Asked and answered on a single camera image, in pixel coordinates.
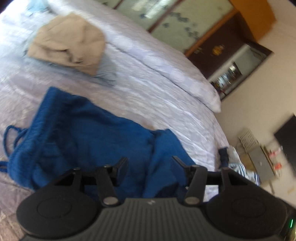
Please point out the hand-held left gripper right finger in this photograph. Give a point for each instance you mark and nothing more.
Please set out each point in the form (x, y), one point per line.
(179, 169)

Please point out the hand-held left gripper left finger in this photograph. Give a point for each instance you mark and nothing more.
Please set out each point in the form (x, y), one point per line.
(122, 170)

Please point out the blue pants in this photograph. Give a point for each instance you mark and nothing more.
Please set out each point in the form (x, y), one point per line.
(81, 129)

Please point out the beige folded pants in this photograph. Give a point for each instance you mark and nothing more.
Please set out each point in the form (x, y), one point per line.
(69, 41)

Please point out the navy striped clothing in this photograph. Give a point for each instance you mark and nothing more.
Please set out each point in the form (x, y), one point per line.
(240, 165)

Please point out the grey laptop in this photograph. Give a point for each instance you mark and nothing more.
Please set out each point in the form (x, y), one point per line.
(261, 162)

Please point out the white plastic basket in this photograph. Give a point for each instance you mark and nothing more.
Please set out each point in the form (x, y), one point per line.
(248, 140)

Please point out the black television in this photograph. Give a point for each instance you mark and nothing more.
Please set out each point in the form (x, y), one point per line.
(288, 143)

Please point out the light blue folded garment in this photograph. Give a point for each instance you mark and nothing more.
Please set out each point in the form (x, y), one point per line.
(106, 70)

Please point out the dark wooden cabinet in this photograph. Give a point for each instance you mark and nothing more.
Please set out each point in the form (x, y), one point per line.
(222, 58)

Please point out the folded lavender duvet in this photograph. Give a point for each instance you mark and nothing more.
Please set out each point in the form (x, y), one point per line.
(143, 48)

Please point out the wardrobe with glass doors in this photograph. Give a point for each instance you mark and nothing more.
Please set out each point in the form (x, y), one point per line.
(185, 14)

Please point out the light blue pillow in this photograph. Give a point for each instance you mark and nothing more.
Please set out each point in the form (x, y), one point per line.
(37, 5)

